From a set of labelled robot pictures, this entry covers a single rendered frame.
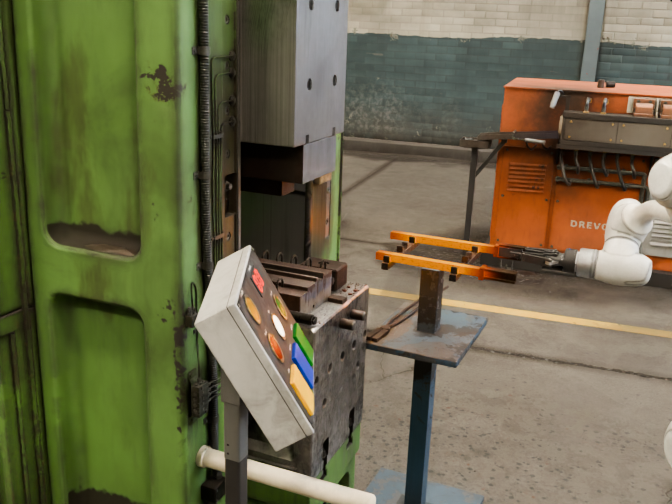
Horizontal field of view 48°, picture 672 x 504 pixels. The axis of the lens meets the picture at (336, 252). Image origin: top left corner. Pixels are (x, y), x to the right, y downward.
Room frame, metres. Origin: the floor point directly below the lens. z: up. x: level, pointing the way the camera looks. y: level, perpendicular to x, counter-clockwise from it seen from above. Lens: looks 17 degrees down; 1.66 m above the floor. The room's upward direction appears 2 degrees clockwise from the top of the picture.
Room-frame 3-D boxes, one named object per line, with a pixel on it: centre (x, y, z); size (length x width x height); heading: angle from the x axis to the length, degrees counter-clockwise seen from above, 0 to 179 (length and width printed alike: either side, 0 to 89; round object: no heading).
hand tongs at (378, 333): (2.43, -0.26, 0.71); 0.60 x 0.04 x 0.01; 151
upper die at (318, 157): (1.98, 0.24, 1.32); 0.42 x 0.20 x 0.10; 67
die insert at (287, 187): (2.02, 0.27, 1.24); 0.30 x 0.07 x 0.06; 67
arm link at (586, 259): (2.22, -0.76, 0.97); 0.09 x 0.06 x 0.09; 158
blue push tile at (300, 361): (1.36, 0.06, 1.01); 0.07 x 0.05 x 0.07; 2
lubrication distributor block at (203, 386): (1.60, 0.30, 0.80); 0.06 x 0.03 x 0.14; 157
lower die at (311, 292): (1.98, 0.24, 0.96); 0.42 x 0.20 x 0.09; 67
